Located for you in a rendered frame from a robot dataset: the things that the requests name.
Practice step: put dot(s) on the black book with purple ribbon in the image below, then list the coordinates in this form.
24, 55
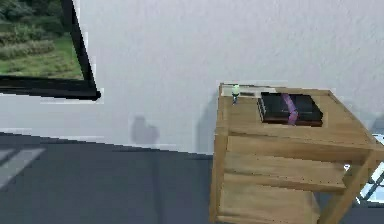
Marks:
288, 108

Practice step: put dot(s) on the wooden shelf stand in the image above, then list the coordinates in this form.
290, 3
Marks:
286, 150

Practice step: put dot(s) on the small pale green figurine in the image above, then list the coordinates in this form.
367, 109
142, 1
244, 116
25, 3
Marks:
235, 90

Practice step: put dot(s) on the black framed window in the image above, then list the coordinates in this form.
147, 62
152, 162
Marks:
36, 50

